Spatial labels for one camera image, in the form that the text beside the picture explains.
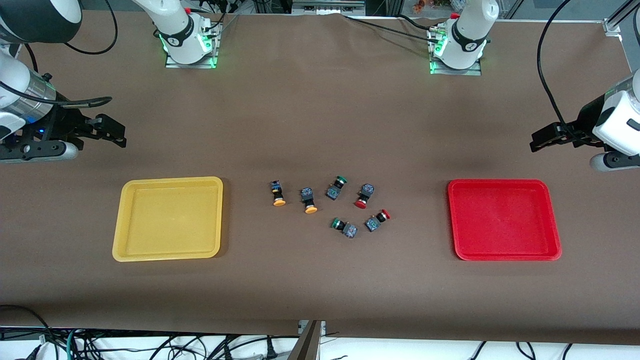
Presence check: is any green push button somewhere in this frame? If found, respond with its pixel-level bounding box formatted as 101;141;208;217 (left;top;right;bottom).
331;217;359;239
325;176;349;201

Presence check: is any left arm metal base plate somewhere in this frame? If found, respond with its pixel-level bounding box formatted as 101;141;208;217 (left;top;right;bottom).
428;27;483;77

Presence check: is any red push button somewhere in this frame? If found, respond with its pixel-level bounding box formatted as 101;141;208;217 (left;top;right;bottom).
354;183;376;210
364;209;391;233

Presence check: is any black cable on table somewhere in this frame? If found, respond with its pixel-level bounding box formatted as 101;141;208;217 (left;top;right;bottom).
342;14;441;41

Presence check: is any yellow plastic tray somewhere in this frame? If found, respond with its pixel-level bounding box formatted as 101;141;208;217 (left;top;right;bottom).
112;176;224;263

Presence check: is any silver power strip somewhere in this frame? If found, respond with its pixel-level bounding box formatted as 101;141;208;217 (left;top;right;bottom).
291;0;367;16

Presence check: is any aluminium frame corner profile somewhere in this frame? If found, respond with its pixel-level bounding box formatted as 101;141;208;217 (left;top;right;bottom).
602;0;640;37

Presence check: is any brown table cover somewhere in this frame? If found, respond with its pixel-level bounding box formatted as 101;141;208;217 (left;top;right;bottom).
0;10;640;346

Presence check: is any orange background object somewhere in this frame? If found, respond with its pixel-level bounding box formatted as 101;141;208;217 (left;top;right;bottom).
412;0;451;14

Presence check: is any wooden post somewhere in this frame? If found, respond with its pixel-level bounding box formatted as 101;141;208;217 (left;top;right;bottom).
287;320;323;360

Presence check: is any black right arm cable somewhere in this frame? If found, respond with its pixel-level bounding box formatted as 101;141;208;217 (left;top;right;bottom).
0;0;119;109

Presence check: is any red plastic tray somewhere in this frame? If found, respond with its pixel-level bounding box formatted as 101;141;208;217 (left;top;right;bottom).
447;179;563;262

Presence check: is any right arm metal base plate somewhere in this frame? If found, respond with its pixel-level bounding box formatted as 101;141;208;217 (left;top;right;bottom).
165;22;222;69

